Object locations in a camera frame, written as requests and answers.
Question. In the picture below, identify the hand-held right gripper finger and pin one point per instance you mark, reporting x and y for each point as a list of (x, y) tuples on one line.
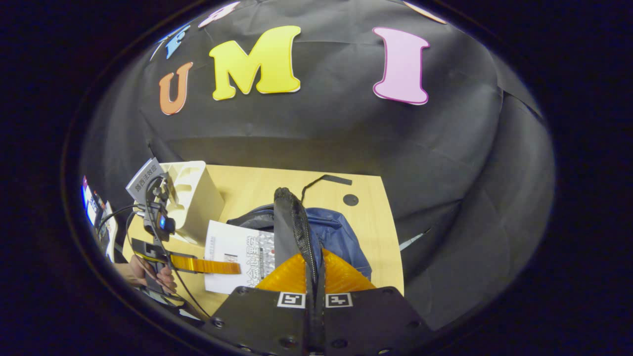
[(310, 326), (320, 326)]

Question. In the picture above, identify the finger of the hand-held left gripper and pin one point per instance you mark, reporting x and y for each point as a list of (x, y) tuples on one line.
[(207, 265)]

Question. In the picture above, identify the white cover book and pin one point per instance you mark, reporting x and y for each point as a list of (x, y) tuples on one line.
[(227, 247)]

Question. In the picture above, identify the white bookshelf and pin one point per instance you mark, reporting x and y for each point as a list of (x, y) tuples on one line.
[(198, 202)]

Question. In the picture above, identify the blue schoolbag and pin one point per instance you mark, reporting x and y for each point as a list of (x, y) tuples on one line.
[(341, 237)]

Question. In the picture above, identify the white plastic tray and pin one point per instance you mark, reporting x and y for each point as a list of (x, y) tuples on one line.
[(110, 232)]

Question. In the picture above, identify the blue and white printed box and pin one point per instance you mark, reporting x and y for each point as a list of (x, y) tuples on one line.
[(92, 202)]

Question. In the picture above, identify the black desk grommet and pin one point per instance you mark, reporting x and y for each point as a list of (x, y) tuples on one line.
[(350, 200)]

